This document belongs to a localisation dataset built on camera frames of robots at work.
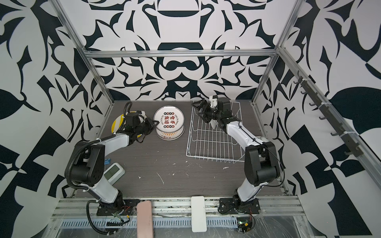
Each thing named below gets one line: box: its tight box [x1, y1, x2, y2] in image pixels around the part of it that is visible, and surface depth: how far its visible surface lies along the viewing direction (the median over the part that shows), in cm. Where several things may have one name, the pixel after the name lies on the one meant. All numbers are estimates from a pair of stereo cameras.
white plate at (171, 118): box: [153, 105, 186, 133], surface depth 97 cm
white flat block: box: [190, 195, 208, 233], surface depth 70 cm
